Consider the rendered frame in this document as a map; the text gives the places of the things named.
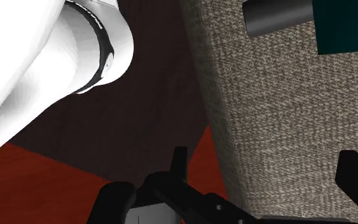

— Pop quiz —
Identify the dark grey cylinder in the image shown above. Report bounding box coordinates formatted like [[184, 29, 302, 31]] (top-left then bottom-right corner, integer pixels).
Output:
[[242, 0, 315, 38]]

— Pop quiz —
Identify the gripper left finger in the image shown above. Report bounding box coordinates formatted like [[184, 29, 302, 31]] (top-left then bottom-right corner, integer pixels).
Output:
[[86, 146, 260, 224]]

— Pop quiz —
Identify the dark teal box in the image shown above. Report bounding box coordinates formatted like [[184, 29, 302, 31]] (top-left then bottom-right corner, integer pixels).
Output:
[[311, 0, 358, 55]]

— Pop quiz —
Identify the dark robot stand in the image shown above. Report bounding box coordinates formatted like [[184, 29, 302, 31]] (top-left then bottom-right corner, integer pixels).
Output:
[[10, 0, 211, 188]]

